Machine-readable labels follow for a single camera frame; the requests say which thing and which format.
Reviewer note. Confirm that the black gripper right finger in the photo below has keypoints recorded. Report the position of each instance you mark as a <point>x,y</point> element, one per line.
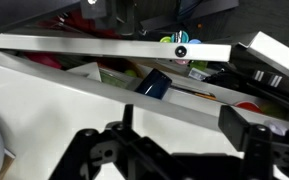
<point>260,150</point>

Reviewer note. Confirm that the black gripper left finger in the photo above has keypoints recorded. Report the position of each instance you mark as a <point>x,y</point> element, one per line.
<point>134,156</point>

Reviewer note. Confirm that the red round item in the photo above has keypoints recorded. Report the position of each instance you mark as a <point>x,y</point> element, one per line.
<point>249,106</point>

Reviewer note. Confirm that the dark blue box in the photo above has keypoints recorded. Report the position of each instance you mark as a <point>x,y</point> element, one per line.
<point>154,83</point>

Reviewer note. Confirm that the small white carton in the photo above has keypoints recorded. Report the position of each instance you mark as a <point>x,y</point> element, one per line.
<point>87,71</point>

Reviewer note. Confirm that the green ball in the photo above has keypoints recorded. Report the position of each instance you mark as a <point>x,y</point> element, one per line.
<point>165,39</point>

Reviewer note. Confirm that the teal ball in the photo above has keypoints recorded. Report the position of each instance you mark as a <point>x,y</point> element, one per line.
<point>180,36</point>

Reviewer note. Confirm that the pink item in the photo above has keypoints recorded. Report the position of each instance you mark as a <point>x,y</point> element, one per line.
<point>44,59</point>

